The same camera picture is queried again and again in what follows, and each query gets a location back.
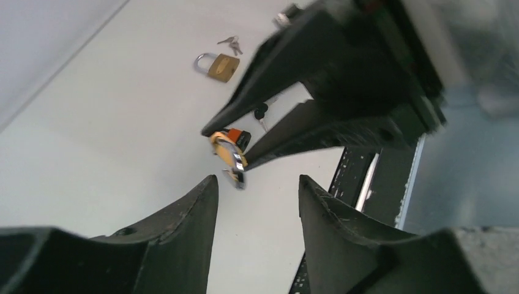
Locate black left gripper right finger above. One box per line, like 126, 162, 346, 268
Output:
299, 175, 485, 293

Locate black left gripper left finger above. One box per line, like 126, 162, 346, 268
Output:
1, 175, 218, 293

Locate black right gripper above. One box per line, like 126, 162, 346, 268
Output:
201, 1, 446, 171

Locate black-headed key bunch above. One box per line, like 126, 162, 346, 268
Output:
253, 97, 278, 132

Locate silver brass-padlock keys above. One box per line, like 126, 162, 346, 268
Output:
217, 35, 243, 56

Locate large brass padlock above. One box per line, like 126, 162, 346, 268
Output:
193, 53, 240, 83

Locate small brass padlock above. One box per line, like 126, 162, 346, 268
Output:
209, 132, 248, 190

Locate orange black padlock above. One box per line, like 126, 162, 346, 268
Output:
223, 128, 252, 153

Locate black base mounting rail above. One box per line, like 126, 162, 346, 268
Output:
288, 146, 427, 294

